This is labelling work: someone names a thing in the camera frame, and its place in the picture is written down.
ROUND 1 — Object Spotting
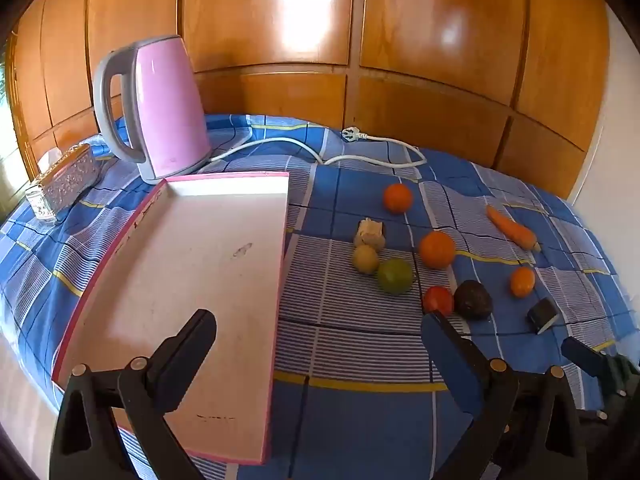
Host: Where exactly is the red tomato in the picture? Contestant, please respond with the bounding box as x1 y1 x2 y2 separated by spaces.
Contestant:
423 285 455 317

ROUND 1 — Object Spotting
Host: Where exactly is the pink electric kettle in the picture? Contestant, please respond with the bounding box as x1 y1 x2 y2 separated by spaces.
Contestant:
93 35 212 185

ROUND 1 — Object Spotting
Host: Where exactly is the yellow-green round fruit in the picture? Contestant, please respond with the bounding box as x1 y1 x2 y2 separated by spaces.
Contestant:
352 245 380 275

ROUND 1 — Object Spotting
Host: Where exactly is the small oval orange fruit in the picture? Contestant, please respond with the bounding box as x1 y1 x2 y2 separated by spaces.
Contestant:
509 266 536 299

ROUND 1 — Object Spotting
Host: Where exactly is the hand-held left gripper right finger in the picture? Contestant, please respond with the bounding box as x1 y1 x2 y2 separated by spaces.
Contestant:
421 310 588 480

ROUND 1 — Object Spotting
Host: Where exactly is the beige ginger root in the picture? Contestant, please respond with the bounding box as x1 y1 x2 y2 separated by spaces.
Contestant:
353 217 387 252

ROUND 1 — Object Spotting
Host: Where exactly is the large round orange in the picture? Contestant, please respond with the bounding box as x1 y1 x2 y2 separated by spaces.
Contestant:
418 230 457 269

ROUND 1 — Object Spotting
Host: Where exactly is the white power cord with plug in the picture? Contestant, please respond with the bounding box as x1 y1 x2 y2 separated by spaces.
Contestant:
202 127 429 181

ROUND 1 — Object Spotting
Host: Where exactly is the medium round orange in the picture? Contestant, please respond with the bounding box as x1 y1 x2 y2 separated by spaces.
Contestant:
383 183 414 214

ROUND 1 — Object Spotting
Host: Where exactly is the dark avocado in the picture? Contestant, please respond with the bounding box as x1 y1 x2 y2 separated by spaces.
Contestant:
453 280 494 320

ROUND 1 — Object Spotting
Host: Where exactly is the wooden wardrobe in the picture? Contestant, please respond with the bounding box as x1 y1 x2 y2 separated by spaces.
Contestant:
5 0 613 201

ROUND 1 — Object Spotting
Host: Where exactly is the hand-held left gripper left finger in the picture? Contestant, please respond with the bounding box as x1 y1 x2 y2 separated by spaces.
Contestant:
50 308 218 480

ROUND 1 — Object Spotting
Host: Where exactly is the silver ornate box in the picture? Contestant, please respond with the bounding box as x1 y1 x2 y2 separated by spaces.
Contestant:
31 143 97 221

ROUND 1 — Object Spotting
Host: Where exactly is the green tomato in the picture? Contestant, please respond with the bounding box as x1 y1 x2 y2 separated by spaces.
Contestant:
377 258 415 296

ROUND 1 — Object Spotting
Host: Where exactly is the orange carrot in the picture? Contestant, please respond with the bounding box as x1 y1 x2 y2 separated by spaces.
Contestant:
486 204 542 252

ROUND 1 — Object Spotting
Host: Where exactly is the blue plaid blanket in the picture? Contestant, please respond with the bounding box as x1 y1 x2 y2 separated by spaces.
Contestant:
0 112 640 480

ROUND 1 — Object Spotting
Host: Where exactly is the white tray with pink rim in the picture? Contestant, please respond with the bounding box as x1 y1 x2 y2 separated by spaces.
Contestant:
51 172 292 466

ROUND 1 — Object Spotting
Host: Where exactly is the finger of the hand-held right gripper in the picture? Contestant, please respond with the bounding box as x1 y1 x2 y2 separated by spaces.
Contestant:
561 336 608 377

